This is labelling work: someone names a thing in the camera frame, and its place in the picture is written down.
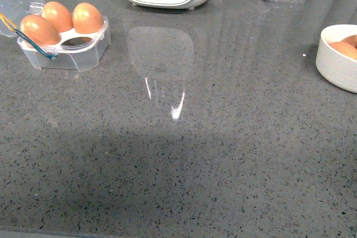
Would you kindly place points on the brown egg back right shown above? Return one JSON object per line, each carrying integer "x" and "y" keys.
{"x": 86, "y": 18}

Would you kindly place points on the brown egg back left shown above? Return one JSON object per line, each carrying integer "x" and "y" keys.
{"x": 58, "y": 15}

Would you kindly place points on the brown egg front left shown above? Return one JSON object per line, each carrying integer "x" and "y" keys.
{"x": 40, "y": 30}

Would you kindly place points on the brown egg in bowl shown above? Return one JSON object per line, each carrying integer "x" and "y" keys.
{"x": 350, "y": 40}
{"x": 344, "y": 48}

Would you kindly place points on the clear plastic egg box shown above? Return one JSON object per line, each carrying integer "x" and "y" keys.
{"x": 75, "y": 51}

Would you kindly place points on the white round bowl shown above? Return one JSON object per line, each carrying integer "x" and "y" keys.
{"x": 335, "y": 67}

